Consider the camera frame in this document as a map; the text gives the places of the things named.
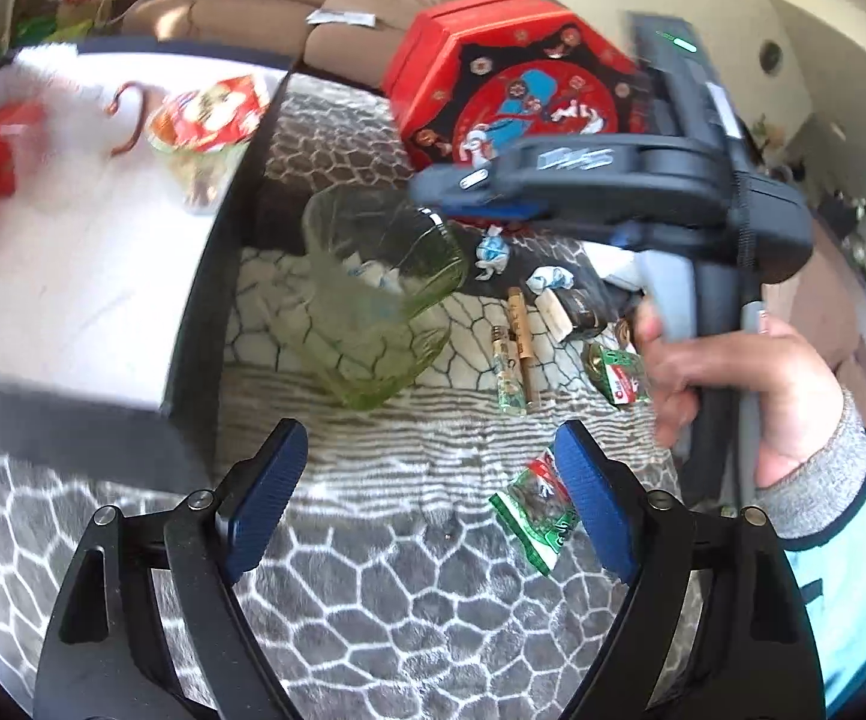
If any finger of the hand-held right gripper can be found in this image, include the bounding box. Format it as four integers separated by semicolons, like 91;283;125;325
409;133;648;230

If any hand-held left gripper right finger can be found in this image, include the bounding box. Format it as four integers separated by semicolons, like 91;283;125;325
554;420;828;720

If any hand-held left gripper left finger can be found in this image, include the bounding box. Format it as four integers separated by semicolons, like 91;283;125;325
32;418;310;720

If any green seaweed snack packet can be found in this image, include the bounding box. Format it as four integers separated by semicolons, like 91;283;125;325
585;341;653;407
489;448;580;578

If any green glass leaf bowl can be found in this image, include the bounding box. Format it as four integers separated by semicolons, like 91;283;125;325
302;190;471;410

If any black box white interior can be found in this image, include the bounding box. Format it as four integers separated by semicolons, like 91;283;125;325
0;41;295;497

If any clear textured glass bowl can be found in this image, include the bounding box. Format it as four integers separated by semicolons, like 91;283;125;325
144;116;254;215

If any red snack packet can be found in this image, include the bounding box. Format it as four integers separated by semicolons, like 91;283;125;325
149;75;269;147

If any amber hair clip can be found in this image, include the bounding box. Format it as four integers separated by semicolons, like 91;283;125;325
103;81;151;160

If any person's right forearm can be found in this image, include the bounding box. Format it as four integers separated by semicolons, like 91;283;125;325
754;388;866;717

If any person's right hand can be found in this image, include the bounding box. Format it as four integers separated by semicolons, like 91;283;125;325
630;298;848;492

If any brown paper tube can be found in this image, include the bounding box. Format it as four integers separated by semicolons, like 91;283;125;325
506;286;546;415

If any red octagonal gift box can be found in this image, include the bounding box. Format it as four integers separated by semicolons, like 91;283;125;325
382;0;651;188

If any black gold snack packet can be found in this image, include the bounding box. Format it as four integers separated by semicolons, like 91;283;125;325
560;262;633;338

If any green glass leaf plate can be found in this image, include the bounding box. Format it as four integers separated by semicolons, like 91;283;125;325
320;319;453;412

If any grey patterned blanket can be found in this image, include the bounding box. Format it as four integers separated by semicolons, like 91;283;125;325
0;71;704;720

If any beige sofa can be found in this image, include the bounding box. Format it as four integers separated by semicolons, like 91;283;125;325
122;0;509;91

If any white paper sheet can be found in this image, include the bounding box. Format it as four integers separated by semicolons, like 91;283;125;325
307;7;378;27

